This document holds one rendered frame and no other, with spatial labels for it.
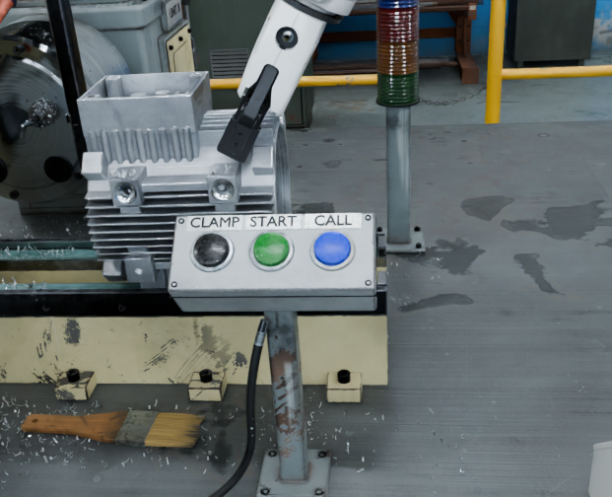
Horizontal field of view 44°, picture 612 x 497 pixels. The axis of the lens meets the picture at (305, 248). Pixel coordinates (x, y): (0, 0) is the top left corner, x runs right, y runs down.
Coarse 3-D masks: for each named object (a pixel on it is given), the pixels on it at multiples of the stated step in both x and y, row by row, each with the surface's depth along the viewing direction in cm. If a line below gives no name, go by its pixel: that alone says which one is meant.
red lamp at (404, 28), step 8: (376, 8) 104; (408, 8) 102; (416, 8) 103; (376, 16) 105; (384, 16) 103; (392, 16) 102; (400, 16) 102; (408, 16) 103; (416, 16) 103; (376, 24) 105; (384, 24) 104; (392, 24) 103; (400, 24) 103; (408, 24) 103; (416, 24) 104; (376, 32) 106; (384, 32) 104; (392, 32) 103; (400, 32) 103; (408, 32) 103; (416, 32) 104; (384, 40) 105; (392, 40) 104; (400, 40) 104; (408, 40) 104
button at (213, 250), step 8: (200, 240) 63; (208, 240) 62; (216, 240) 62; (224, 240) 62; (200, 248) 62; (208, 248) 62; (216, 248) 62; (224, 248) 62; (200, 256) 62; (208, 256) 62; (216, 256) 62; (224, 256) 62; (200, 264) 62; (208, 264) 62; (216, 264) 62
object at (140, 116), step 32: (96, 96) 79; (128, 96) 87; (160, 96) 77; (192, 96) 77; (96, 128) 79; (128, 128) 79; (160, 128) 78; (192, 128) 78; (128, 160) 80; (192, 160) 80
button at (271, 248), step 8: (272, 232) 62; (256, 240) 62; (264, 240) 62; (272, 240) 62; (280, 240) 62; (256, 248) 62; (264, 248) 62; (272, 248) 62; (280, 248) 61; (288, 248) 62; (256, 256) 62; (264, 256) 61; (272, 256) 61; (280, 256) 61; (264, 264) 61; (272, 264) 61
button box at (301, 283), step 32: (192, 224) 64; (224, 224) 64; (256, 224) 63; (288, 224) 63; (320, 224) 63; (352, 224) 63; (192, 256) 63; (288, 256) 62; (352, 256) 61; (192, 288) 62; (224, 288) 61; (256, 288) 61; (288, 288) 61; (320, 288) 61; (352, 288) 60
